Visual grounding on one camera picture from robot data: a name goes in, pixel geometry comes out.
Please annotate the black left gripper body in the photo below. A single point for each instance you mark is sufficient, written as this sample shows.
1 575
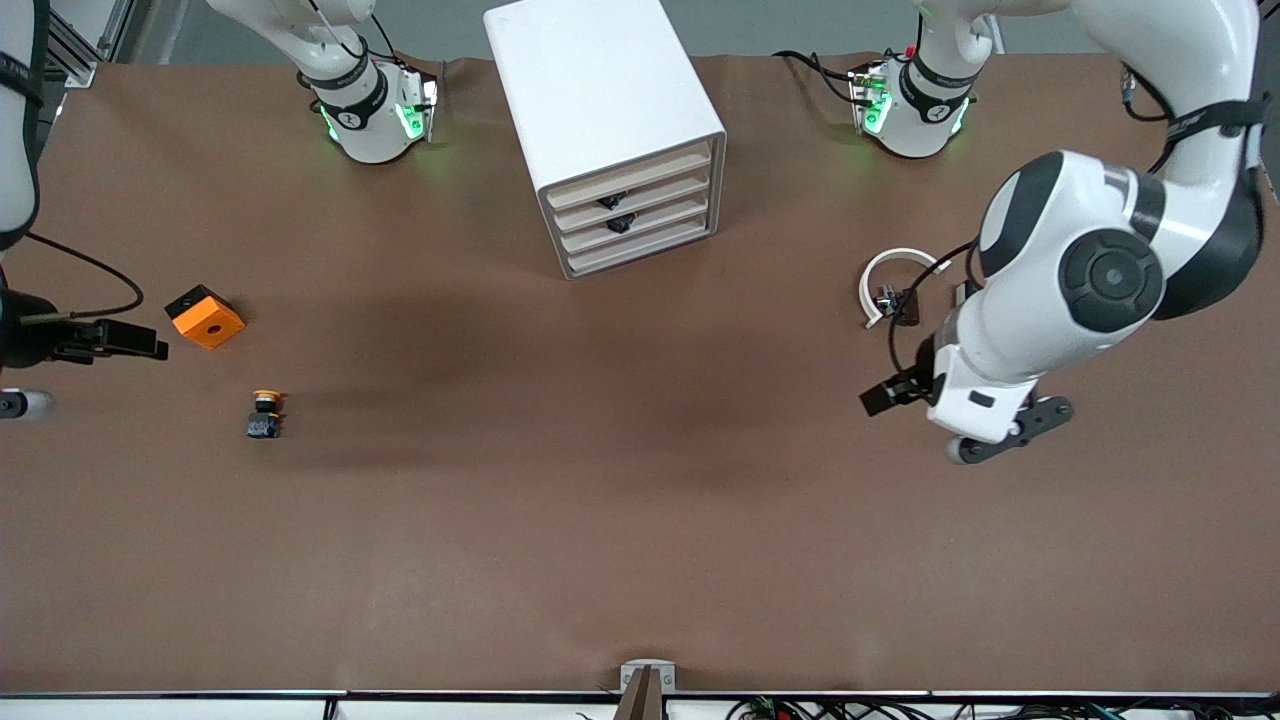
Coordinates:
926 374

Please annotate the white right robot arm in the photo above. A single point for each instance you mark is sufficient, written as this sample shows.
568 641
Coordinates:
370 130

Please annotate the yellow push button black base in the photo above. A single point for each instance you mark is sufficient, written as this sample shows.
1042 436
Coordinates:
265 425

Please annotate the grey metal bracket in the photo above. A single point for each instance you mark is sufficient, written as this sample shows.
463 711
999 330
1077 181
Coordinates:
628 668

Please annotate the brown bar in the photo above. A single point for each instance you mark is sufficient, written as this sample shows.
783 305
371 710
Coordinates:
640 700

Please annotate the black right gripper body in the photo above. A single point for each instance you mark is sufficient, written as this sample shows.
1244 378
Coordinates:
28 338

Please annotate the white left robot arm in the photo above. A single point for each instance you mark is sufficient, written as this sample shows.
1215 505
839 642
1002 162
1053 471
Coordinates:
1020 340

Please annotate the white arc-shaped part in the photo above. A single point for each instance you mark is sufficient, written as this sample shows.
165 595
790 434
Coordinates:
866 285

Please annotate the brown table cover sheet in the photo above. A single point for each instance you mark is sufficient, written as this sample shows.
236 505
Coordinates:
600 500

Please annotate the orange and black box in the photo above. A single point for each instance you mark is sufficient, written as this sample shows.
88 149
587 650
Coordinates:
210 325

